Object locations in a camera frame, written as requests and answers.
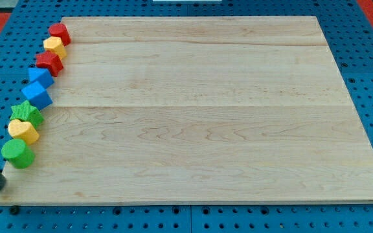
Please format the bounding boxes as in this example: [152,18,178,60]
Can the blue triangle block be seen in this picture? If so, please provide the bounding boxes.
[28,67,54,89]

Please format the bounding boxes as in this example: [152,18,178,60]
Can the green cylinder block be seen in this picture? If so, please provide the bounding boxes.
[1,139,35,169]

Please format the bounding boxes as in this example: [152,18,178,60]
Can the yellow heart block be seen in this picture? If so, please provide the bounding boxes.
[8,119,40,145]

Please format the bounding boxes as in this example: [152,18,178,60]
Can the green star block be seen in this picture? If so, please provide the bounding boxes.
[10,100,44,128]

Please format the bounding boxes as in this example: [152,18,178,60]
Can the blue cube block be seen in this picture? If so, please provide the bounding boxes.
[21,82,52,110]

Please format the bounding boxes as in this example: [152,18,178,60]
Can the red star block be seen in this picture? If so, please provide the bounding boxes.
[36,51,63,77]

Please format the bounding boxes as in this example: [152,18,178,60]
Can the yellow hexagon block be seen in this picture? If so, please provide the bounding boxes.
[43,36,67,60]

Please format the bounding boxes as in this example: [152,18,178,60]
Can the red cylinder block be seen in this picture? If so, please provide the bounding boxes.
[48,23,71,46]

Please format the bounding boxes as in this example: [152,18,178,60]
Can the light wooden board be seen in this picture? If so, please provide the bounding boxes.
[0,16,373,206]

